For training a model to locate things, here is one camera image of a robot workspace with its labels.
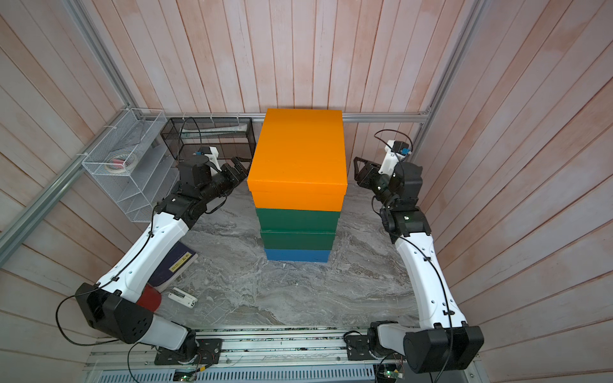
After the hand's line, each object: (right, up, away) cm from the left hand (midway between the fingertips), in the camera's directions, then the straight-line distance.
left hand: (249, 171), depth 74 cm
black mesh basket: (-11, +15, +16) cm, 25 cm away
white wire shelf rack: (-36, -6, +3) cm, 37 cm away
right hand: (+33, +3, -5) cm, 34 cm away
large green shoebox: (+15, -15, -2) cm, 22 cm away
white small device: (-25, -43, +8) cm, 51 cm away
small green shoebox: (+11, -23, +6) cm, 26 cm away
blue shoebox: (+15, -31, +18) cm, 39 cm away
